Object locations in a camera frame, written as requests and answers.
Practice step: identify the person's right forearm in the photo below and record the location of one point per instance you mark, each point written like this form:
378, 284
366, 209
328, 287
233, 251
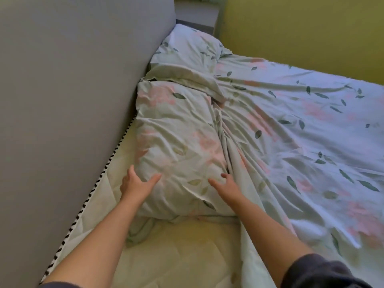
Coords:
270, 236

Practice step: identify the grey headboard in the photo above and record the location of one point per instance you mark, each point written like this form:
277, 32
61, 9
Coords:
60, 116

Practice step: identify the floral leaf print pillow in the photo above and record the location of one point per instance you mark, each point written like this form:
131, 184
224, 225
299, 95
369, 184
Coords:
186, 53
180, 140

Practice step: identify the person's left hand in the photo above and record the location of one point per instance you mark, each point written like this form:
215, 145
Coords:
136, 185

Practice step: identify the person's right hand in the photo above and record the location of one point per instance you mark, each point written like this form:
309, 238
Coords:
231, 188

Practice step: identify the dark grey sleeve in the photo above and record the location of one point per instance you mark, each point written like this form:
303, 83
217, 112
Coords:
324, 272
60, 285

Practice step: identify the grey nightstand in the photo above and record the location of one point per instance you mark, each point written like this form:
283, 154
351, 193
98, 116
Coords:
195, 14

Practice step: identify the dark grey right sleeve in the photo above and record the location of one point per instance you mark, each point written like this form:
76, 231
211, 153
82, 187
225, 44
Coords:
324, 272

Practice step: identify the white quilted mattress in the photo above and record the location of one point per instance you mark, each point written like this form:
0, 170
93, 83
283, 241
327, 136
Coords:
180, 251

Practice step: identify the floral leaf print bed sheet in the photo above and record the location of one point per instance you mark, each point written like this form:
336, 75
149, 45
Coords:
300, 146

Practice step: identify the person's left forearm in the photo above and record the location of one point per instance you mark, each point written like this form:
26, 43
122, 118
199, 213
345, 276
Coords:
93, 245

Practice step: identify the dark grey left sleeve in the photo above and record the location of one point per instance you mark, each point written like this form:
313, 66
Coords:
60, 285

